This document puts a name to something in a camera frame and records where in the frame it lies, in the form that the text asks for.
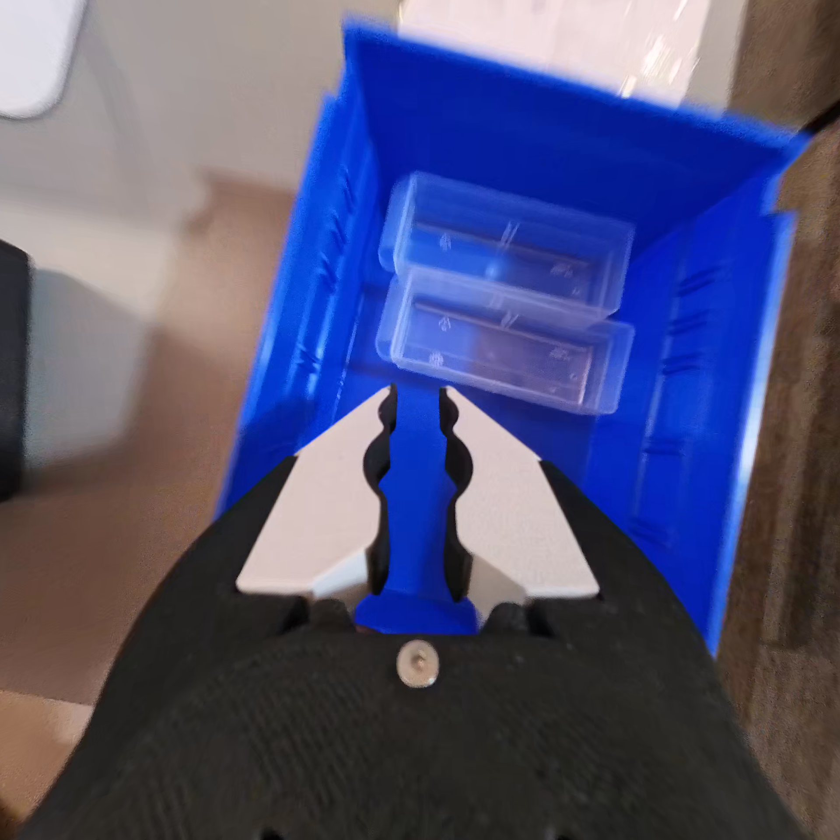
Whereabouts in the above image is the clear plastic box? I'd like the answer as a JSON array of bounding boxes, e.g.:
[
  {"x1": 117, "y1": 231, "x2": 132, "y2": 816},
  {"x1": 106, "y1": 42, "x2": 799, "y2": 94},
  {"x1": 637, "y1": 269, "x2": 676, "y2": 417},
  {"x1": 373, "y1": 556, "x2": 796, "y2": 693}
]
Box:
[
  {"x1": 377, "y1": 172, "x2": 636, "y2": 322},
  {"x1": 374, "y1": 266, "x2": 636, "y2": 417}
]

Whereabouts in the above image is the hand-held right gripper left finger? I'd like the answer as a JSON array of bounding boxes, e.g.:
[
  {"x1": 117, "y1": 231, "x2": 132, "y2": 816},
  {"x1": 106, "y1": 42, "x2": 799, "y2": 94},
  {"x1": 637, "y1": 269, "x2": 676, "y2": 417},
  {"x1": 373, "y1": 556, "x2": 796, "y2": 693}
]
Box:
[{"x1": 235, "y1": 385, "x2": 399, "y2": 600}]

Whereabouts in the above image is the grey desk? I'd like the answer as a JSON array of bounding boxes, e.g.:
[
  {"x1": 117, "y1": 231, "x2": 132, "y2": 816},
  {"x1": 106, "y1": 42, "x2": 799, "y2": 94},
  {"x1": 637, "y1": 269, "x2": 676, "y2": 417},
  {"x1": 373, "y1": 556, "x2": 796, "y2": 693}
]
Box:
[{"x1": 0, "y1": 0, "x2": 355, "y2": 224}]

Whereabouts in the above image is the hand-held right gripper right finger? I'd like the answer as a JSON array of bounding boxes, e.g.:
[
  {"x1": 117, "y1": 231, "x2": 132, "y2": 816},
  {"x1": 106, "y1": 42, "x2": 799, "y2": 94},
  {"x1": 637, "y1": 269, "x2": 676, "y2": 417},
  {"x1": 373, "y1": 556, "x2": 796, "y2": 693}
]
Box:
[{"x1": 437, "y1": 386, "x2": 602, "y2": 602}]

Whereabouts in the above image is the clear plastic container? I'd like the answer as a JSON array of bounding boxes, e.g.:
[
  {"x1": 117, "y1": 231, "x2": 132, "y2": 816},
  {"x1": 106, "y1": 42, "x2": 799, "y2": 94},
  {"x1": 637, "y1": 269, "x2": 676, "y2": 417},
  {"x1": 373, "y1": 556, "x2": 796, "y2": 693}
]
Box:
[{"x1": 397, "y1": 0, "x2": 749, "y2": 102}]

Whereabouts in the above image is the blue plastic storage bin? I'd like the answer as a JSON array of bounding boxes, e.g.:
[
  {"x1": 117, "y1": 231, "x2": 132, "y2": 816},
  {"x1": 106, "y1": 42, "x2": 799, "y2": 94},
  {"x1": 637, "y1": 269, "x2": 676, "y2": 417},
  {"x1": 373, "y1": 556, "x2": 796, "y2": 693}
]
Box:
[{"x1": 217, "y1": 20, "x2": 815, "y2": 657}]

